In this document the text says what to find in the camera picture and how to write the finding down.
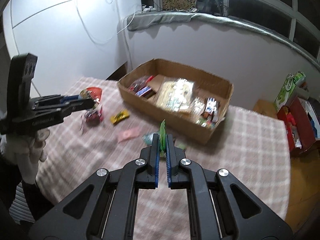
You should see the large cracker pack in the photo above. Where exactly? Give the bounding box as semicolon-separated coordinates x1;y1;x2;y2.
155;77;195;114

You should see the white cable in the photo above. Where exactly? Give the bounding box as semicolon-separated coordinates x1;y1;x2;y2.
76;0;137;45

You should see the yellow candy packet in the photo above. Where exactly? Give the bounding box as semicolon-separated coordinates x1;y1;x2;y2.
110;109;130;125

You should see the green gift bag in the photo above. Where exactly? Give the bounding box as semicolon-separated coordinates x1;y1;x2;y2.
273;71;310;112

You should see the white gloved hand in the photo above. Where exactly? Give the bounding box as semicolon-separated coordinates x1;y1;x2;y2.
1;128;50;185

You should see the pink plaid tablecloth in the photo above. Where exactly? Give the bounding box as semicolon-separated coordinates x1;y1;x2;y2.
36;76;292;240

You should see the red box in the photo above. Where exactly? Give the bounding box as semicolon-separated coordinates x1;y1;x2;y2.
277;97;319;157

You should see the green candy packet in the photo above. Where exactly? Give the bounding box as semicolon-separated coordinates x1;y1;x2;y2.
159;120;167;158

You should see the white cabinet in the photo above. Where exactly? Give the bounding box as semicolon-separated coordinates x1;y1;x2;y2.
3;0;141;95

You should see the grey windowsill cloth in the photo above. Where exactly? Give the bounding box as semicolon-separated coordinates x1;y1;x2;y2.
126;11;319;68

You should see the red date cake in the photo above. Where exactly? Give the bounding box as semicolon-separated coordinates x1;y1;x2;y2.
82;107;104;127
129;75;155;93

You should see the round colourful snack packet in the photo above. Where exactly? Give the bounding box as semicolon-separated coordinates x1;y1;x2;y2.
79;87;103;109

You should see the cardboard box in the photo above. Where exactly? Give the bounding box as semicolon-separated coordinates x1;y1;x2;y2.
118;59;234;145

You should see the wooden side table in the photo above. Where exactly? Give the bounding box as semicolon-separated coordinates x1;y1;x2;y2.
250;99;319;234

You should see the brown Snickers bar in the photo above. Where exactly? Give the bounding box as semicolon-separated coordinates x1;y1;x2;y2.
135;86;153;97

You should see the white power strip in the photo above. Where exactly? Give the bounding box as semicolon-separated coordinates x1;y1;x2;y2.
142;5;157;13

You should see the black tripod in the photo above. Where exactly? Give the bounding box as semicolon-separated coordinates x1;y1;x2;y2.
201;0;223;16

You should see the Chinese Snickers bar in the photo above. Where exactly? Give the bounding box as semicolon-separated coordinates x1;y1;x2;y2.
202;98;220;123

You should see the small green candy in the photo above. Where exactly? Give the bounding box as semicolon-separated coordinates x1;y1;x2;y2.
175;142;187;151

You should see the pink candy packet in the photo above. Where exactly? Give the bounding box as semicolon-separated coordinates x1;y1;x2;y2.
117;127;141;142

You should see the teal mint candy packet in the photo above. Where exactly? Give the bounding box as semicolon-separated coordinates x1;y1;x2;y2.
142;133;153;146

